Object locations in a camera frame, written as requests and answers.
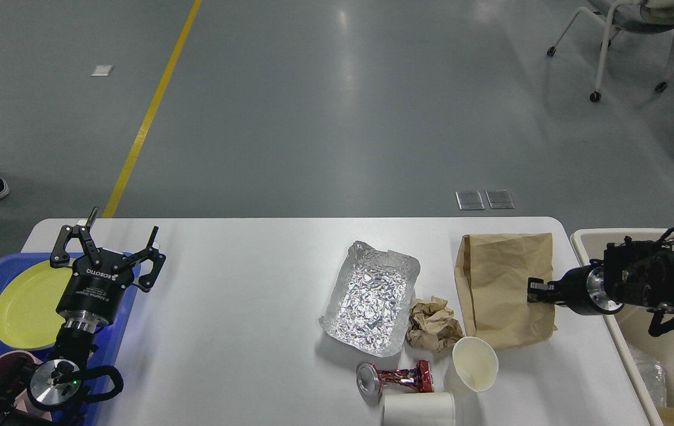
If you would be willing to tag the beige plastic bin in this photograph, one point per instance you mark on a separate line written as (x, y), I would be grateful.
(630, 326)

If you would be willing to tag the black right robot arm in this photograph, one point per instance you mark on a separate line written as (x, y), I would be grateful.
(632, 273)

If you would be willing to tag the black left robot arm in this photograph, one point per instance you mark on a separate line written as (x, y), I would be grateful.
(65, 382)

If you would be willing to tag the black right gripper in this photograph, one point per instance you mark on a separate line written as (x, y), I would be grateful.
(582, 290)

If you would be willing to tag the crumpled brown paper ball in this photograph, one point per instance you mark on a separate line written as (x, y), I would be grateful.
(433, 325)

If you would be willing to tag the left metal floor plate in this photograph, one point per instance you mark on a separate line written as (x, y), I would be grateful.
(470, 201)

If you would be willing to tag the lying white paper cup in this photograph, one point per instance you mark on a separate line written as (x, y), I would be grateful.
(419, 409)

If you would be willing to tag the clear plastic wrap in bin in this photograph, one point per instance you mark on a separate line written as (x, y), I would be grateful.
(653, 375)

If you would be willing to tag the pink mug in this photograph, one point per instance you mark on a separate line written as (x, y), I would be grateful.
(21, 401)

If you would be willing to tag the right metal floor plate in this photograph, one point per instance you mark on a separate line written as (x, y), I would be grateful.
(500, 199)

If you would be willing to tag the metal floor plate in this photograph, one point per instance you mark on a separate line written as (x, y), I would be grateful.
(470, 201)
(500, 199)

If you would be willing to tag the white floor marker tag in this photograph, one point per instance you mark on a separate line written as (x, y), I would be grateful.
(102, 70)

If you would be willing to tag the aluminium foil tray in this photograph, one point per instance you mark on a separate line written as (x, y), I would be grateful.
(370, 302)

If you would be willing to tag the crushed red soda can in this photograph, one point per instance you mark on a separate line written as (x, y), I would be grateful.
(371, 381)

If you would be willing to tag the yellow plastic plate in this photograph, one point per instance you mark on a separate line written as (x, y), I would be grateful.
(28, 317)

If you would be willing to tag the brown paper bag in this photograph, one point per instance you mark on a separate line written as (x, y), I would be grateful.
(491, 275)

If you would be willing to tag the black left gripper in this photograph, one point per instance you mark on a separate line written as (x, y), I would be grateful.
(94, 290)

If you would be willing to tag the upright white paper cup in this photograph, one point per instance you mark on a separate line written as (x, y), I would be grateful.
(472, 369)

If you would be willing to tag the white framed office chair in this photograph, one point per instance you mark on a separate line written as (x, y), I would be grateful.
(642, 17)

